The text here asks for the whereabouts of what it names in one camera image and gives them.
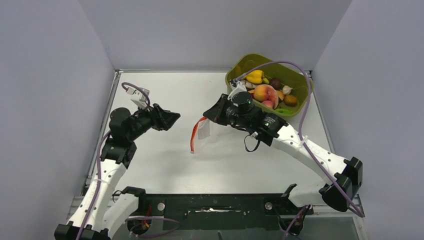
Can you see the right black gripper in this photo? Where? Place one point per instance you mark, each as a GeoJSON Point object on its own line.
{"type": "Point", "coordinates": [215, 114]}

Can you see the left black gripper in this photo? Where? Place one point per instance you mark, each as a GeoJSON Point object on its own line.
{"type": "Point", "coordinates": [162, 119]}

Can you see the clear zip bag orange zipper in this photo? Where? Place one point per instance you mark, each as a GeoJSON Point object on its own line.
{"type": "Point", "coordinates": [200, 134]}

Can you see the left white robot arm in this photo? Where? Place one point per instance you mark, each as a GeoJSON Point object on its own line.
{"type": "Point", "coordinates": [94, 219]}

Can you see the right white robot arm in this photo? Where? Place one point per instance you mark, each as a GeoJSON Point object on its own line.
{"type": "Point", "coordinates": [342, 177]}

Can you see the green toy food piece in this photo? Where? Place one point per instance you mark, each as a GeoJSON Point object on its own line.
{"type": "Point", "coordinates": [284, 111]}

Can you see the peach fruit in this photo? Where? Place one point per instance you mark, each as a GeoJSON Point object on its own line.
{"type": "Point", "coordinates": [266, 93]}

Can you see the yellow bell pepper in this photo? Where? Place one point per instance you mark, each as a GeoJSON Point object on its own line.
{"type": "Point", "coordinates": [255, 77]}

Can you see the olive green plastic bin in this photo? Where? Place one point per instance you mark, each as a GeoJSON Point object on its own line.
{"type": "Point", "coordinates": [287, 76]}

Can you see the dark purple plum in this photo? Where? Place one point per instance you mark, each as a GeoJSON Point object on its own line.
{"type": "Point", "coordinates": [275, 83]}

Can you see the white garlic bulb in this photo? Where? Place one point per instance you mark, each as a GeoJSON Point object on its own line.
{"type": "Point", "coordinates": [286, 90]}

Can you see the brown kiwi fruit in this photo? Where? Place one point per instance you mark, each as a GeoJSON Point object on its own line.
{"type": "Point", "coordinates": [290, 100]}

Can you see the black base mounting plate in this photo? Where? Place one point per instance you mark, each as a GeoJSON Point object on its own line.
{"type": "Point", "coordinates": [267, 211]}

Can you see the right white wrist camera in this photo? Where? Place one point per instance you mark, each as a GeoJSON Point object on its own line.
{"type": "Point", "coordinates": [236, 87]}

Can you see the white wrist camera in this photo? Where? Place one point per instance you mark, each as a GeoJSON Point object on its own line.
{"type": "Point", "coordinates": [139, 98]}
{"type": "Point", "coordinates": [236, 87]}

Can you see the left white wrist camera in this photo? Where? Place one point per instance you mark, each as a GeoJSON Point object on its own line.
{"type": "Point", "coordinates": [139, 98]}

